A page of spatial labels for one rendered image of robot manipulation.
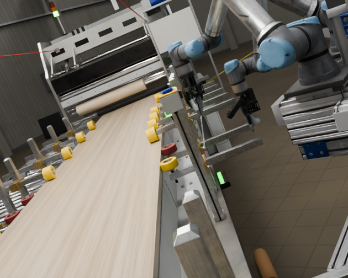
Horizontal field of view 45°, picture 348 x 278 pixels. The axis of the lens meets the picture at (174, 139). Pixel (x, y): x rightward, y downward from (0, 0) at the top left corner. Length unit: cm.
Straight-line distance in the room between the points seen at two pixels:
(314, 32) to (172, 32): 301
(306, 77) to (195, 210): 96
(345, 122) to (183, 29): 318
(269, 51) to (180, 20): 305
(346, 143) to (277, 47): 49
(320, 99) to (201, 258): 118
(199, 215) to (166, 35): 380
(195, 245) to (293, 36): 110
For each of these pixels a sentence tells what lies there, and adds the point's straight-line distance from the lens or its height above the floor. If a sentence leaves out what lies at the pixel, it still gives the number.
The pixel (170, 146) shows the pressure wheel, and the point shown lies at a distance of 205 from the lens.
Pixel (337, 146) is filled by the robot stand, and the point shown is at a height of 76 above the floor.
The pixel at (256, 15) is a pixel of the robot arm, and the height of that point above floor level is 135.
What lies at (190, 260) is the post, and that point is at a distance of 53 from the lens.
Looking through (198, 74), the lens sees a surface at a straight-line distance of 452.
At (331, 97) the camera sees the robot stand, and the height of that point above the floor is 97.
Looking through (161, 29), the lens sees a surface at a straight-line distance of 449.
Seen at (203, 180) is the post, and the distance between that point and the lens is 154.
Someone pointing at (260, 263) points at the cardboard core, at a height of 8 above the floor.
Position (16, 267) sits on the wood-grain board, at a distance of 153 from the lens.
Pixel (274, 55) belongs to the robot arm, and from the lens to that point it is 150.
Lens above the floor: 139
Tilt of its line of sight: 13 degrees down
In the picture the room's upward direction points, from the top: 23 degrees counter-clockwise
